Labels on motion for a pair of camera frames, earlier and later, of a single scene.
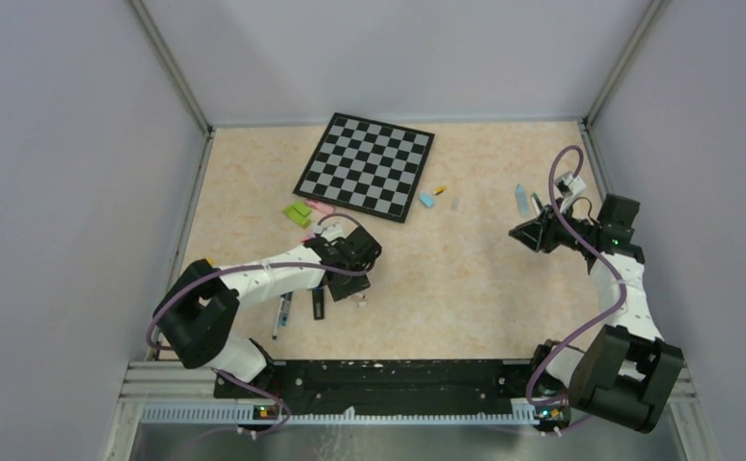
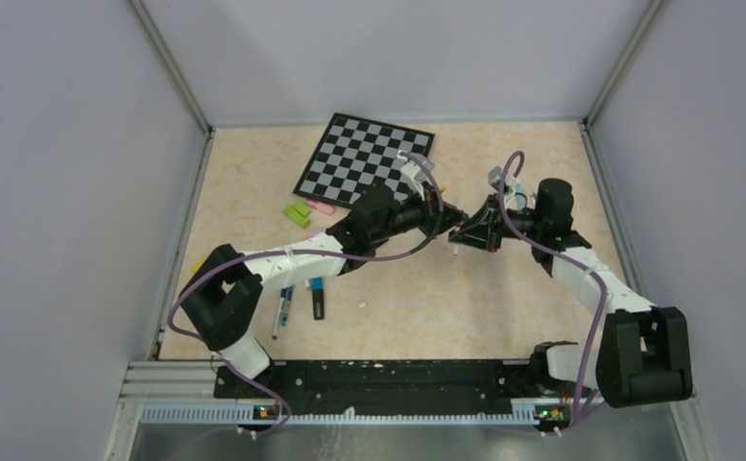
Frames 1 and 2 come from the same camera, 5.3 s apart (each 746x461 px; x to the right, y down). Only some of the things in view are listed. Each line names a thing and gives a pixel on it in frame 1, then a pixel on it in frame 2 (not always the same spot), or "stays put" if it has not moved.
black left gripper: x=359 y=283 to x=432 y=217
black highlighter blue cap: x=318 y=297 stays put
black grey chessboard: x=369 y=166 stays put
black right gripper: x=535 y=233 to x=481 y=230
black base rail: x=382 y=385 stays put
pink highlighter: x=320 y=206 stays put
